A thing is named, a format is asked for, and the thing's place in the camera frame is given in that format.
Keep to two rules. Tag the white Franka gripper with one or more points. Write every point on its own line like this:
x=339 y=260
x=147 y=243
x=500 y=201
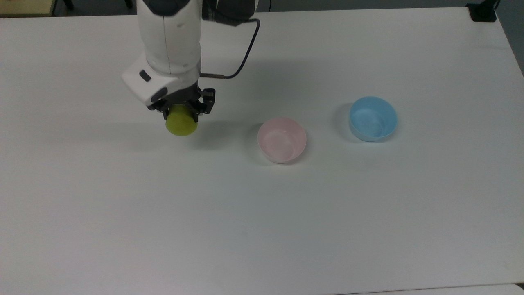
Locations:
x=163 y=84

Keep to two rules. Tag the black table clamp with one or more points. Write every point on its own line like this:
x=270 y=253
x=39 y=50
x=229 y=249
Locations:
x=483 y=11

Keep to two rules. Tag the blue plastic bowl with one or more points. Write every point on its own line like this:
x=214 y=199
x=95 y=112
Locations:
x=373 y=119

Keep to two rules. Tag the pink plastic bowl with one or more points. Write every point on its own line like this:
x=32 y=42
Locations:
x=282 y=141

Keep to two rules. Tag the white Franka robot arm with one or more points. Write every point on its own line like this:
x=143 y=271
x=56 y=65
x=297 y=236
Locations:
x=172 y=37

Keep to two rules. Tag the wooden desk corner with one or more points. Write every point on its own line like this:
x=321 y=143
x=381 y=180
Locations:
x=24 y=7

